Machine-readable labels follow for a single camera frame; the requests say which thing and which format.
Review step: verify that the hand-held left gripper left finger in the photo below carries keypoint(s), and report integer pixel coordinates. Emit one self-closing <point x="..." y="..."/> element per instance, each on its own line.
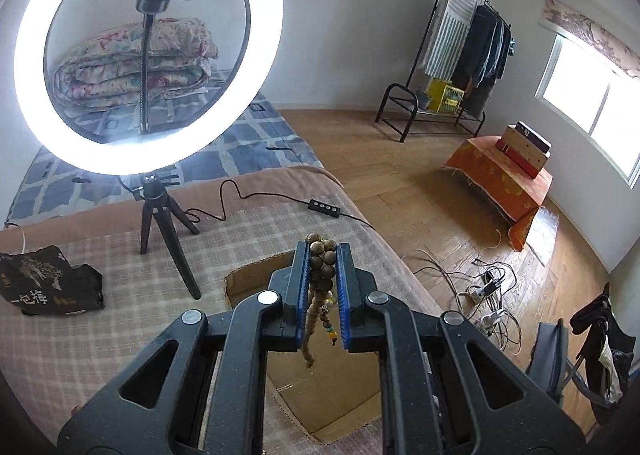
<point x="300" y="305"/>

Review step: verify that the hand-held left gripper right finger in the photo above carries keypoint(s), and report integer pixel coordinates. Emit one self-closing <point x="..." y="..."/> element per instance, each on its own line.
<point x="343" y="305"/>

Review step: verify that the cardboard box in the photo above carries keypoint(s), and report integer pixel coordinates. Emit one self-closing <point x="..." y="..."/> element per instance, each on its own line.
<point x="325" y="400"/>

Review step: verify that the blue patterned bed sheet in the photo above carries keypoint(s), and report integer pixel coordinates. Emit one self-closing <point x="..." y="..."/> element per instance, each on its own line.
<point x="240" y="145"/>

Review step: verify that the pink plaid blanket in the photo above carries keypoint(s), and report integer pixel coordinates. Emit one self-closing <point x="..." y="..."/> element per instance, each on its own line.
<point x="125" y="335"/>

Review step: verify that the black mini tripod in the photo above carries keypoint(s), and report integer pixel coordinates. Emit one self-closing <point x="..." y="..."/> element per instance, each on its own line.
<point x="152" y="205"/>

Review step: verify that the orange cloth covered table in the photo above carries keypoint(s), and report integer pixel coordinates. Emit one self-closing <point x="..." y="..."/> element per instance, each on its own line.
<point x="490" y="175"/>

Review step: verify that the black clothes rack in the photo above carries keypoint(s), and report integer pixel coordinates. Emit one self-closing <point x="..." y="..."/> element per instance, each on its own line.
<point x="395" y="105"/>

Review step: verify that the grey folding chair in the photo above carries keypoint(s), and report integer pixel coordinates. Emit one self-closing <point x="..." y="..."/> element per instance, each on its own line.
<point x="550" y="355"/>

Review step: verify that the yellow crate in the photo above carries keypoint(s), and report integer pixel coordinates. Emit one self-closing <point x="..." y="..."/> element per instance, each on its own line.
<point x="445" y="97"/>

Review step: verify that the brown cardboard carton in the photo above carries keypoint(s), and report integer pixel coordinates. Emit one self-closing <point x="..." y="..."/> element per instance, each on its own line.
<point x="520" y="155"/>

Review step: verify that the dark clothing on chair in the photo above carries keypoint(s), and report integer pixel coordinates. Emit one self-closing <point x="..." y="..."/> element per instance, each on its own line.
<point x="595" y="315"/>

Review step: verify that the dark flat box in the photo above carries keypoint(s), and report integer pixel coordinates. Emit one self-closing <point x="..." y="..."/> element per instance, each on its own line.
<point x="532" y="135"/>

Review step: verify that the black printed bag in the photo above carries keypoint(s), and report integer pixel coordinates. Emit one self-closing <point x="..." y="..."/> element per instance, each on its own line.
<point x="45" y="280"/>

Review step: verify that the dark hanging clothes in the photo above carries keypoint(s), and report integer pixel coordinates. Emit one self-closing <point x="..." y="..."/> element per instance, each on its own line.
<point x="480" y="50"/>

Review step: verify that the striped hanging cloth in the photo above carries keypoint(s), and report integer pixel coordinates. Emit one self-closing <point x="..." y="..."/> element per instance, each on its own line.
<point x="450" y="25"/>

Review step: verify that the folded floral quilt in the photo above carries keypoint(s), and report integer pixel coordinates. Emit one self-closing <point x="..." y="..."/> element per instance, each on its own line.
<point x="100" y="70"/>

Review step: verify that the window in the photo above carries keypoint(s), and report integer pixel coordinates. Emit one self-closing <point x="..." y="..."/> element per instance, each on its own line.
<point x="575" y="80"/>

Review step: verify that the floral window valance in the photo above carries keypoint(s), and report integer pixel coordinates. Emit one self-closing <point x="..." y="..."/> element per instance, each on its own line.
<point x="590" y="32"/>

